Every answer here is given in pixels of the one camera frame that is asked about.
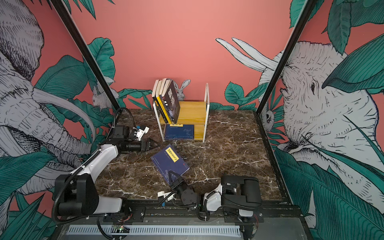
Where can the white wooden book rack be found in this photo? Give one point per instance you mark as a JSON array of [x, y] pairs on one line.
[[191, 113]]

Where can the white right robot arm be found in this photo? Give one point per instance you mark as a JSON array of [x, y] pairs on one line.
[[235, 192]]

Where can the black corner frame post right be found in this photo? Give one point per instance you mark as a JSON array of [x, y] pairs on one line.
[[298, 29]]

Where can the yellow cartoon cover book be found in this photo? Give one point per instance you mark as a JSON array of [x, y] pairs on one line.
[[159, 90]]

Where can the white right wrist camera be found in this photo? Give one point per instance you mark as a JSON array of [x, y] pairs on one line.
[[165, 197]]

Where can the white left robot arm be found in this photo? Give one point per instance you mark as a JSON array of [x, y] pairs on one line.
[[75, 193]]

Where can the purple portrait cover book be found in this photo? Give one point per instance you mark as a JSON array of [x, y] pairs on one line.
[[162, 95]]

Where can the black corner frame post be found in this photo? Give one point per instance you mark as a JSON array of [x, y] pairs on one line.
[[298, 29], [66, 18]]

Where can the dark wolf eye book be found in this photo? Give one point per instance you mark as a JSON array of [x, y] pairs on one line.
[[173, 101]]

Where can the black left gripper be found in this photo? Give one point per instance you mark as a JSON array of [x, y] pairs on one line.
[[147, 145]]

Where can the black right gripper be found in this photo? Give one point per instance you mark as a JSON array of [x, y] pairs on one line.
[[178, 185]]

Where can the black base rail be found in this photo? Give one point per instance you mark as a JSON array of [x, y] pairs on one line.
[[137, 211]]

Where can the black corner frame post left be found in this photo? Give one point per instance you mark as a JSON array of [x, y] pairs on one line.
[[66, 18]]

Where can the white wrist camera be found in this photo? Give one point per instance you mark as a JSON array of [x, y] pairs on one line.
[[165, 197], [141, 131]]

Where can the white slotted cable duct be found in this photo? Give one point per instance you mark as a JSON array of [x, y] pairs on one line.
[[153, 230]]

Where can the black book with gold title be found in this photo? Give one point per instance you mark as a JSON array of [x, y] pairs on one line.
[[155, 100]]

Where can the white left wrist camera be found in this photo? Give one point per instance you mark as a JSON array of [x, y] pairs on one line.
[[141, 131]]

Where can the blue book yellow label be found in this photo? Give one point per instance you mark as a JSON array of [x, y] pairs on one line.
[[179, 132], [168, 159]]

